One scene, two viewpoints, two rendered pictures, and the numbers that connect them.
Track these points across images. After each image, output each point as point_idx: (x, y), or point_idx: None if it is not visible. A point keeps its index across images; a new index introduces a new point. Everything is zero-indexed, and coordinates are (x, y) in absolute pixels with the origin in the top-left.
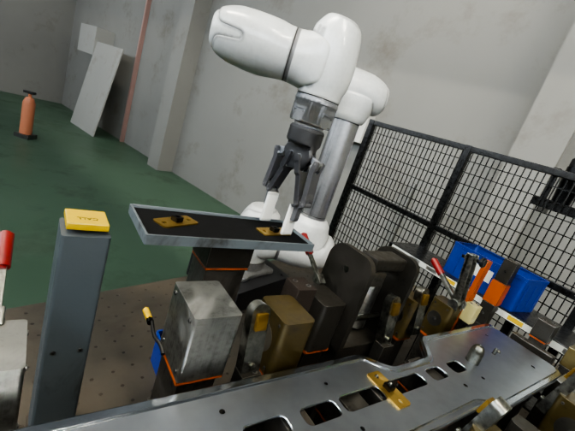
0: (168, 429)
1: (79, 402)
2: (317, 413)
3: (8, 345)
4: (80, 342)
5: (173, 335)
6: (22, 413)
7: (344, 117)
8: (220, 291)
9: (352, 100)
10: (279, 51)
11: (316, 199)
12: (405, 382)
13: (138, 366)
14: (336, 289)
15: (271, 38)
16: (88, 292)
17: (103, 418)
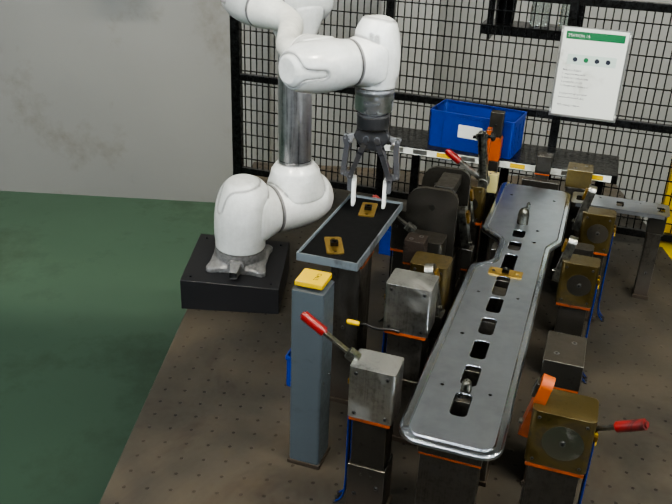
0: (457, 351)
1: None
2: None
3: (382, 357)
4: (329, 367)
5: (404, 315)
6: (279, 461)
7: None
8: (408, 272)
9: (304, 17)
10: (356, 72)
11: (299, 143)
12: None
13: (288, 395)
14: (428, 227)
15: (349, 66)
16: (330, 328)
17: (433, 364)
